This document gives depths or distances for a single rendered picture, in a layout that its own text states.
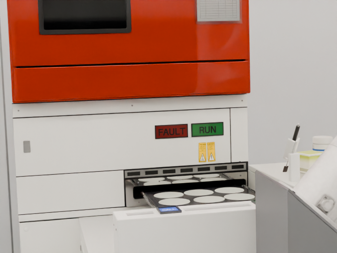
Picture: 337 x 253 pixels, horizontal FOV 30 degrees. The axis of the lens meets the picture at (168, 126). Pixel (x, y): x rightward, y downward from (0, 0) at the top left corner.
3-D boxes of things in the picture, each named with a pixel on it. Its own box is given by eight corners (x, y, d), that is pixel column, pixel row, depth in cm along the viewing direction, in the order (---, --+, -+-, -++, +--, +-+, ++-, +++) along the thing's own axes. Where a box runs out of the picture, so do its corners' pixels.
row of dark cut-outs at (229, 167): (124, 177, 218) (124, 170, 218) (245, 169, 227) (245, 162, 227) (125, 177, 217) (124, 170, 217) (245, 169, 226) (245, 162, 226)
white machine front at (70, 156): (18, 220, 214) (12, 103, 210) (246, 202, 230) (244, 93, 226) (18, 222, 211) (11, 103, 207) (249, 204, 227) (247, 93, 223)
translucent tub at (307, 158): (294, 172, 209) (294, 151, 208) (312, 169, 212) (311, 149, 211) (309, 175, 202) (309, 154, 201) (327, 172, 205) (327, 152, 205)
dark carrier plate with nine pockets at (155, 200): (145, 194, 215) (145, 192, 215) (241, 186, 222) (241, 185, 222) (165, 218, 182) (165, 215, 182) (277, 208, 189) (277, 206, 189)
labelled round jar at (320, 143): (309, 162, 227) (309, 136, 226) (327, 161, 228) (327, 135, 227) (317, 165, 220) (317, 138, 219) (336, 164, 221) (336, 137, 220)
